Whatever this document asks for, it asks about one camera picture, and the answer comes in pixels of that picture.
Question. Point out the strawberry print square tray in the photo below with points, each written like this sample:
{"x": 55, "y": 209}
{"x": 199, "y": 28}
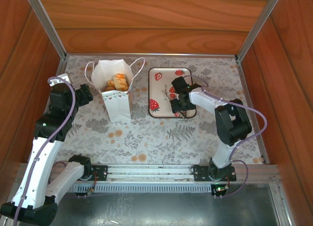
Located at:
{"x": 159, "y": 89}

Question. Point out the grey metal base sheet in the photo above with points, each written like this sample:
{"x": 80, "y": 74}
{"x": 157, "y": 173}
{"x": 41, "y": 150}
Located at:
{"x": 159, "y": 211}

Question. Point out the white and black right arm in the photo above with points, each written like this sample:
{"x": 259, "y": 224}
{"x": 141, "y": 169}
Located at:
{"x": 205, "y": 100}

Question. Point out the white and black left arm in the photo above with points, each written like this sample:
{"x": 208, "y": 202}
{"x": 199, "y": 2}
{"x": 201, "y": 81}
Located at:
{"x": 41, "y": 167}

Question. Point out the small lit circuit board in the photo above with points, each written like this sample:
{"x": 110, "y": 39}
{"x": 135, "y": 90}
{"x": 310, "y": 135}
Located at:
{"x": 220, "y": 188}

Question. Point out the aluminium frame rail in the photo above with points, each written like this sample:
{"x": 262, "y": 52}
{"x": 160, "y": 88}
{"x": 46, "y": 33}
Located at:
{"x": 281, "y": 206}

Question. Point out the aluminium arm base rail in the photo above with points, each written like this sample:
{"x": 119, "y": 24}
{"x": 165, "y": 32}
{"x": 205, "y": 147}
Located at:
{"x": 151, "y": 172}

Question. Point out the white paper bag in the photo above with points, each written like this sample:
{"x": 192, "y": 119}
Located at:
{"x": 117, "y": 108}

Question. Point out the fake orange twisted bread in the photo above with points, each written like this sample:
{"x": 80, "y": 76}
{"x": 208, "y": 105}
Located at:
{"x": 121, "y": 83}

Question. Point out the aluminium frame post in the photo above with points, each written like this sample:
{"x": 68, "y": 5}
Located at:
{"x": 259, "y": 23}
{"x": 44, "y": 23}

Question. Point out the fake oval bread slice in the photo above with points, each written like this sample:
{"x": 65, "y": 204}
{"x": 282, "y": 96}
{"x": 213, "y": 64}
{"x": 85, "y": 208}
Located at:
{"x": 111, "y": 83}

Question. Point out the floral fern print tablecloth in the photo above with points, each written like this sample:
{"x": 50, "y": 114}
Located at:
{"x": 151, "y": 138}

